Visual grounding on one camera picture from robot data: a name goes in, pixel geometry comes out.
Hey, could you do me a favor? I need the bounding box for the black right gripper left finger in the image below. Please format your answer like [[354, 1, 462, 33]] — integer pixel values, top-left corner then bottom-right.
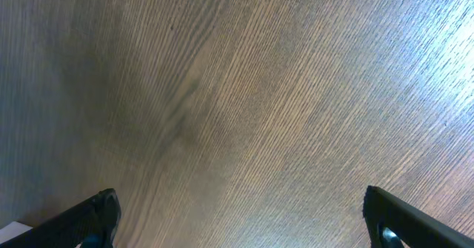
[[1, 188, 121, 248]]

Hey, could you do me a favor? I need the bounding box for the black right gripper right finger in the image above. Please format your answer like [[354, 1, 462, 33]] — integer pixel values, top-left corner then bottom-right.
[[362, 186, 473, 248]]

